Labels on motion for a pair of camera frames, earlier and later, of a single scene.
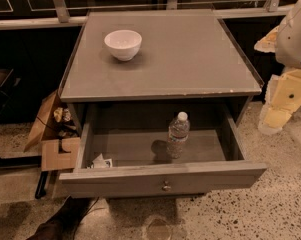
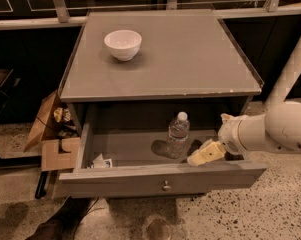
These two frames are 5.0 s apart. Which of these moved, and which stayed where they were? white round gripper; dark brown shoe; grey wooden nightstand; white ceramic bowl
Moved: white round gripper
Stayed: grey wooden nightstand; dark brown shoe; white ceramic bowl
